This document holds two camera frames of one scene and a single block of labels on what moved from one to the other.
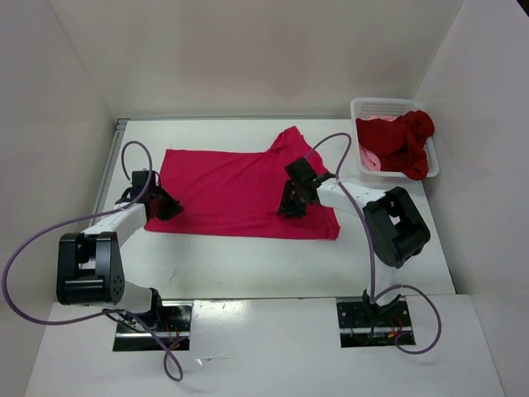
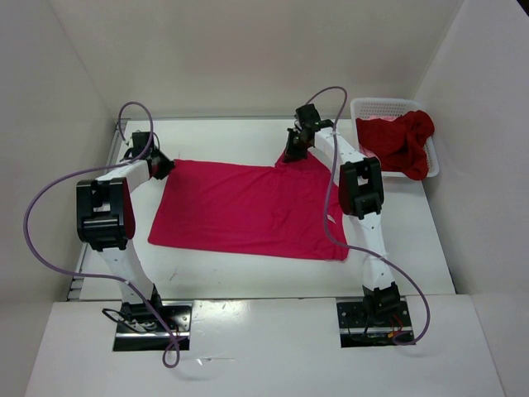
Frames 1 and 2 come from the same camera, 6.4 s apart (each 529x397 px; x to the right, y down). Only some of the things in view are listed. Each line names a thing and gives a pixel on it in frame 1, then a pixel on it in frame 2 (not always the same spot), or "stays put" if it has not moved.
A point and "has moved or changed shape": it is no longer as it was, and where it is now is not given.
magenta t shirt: [240, 193] has moved or changed shape
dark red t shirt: [397, 144] stays put
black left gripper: [173, 208] -> [168, 165]
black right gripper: [286, 206] -> [289, 154]
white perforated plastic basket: [388, 107] stays put
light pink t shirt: [369, 160] stays put
